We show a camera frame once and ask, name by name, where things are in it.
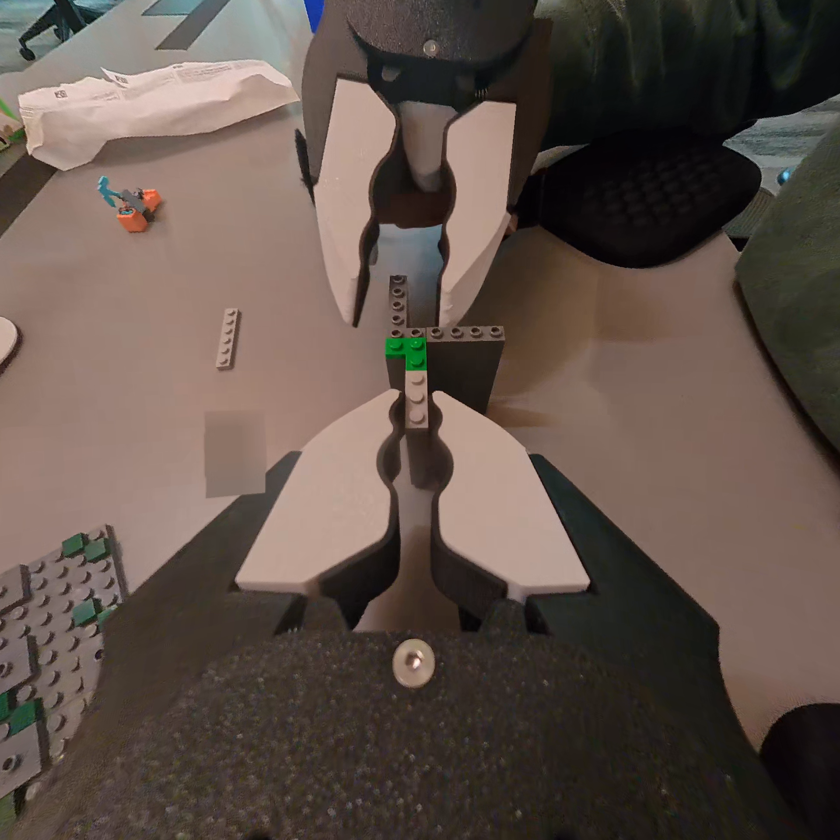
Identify dark grey cross wall piece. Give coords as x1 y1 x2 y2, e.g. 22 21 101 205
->
385 274 508 490

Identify white paper bag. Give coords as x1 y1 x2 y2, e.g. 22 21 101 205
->
18 59 301 172

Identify person's right forearm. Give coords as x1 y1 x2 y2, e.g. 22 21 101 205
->
535 0 840 142

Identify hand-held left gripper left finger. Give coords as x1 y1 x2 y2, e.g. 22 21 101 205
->
234 389 403 621

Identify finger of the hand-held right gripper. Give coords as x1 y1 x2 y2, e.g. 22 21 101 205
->
436 100 519 322
314 77 401 329

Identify dark cloth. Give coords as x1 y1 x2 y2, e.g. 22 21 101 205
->
760 702 840 840

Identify orange brick mini build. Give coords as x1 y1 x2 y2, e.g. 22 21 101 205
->
97 175 162 235

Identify black office chair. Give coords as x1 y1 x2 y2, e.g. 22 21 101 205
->
16 0 89 61

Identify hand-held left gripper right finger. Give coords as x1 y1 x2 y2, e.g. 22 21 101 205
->
430 390 592 624

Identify grey brick build on baseplate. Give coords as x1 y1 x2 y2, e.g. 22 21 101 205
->
0 524 130 821

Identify black mesh cushion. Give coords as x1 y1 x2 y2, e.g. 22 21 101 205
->
518 128 763 269

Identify short light grey plate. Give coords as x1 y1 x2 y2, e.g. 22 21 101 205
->
405 371 432 431

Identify small green corner plate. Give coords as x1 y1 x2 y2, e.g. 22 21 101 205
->
386 336 429 374

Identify long light grey plate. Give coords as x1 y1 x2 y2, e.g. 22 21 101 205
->
216 307 240 371

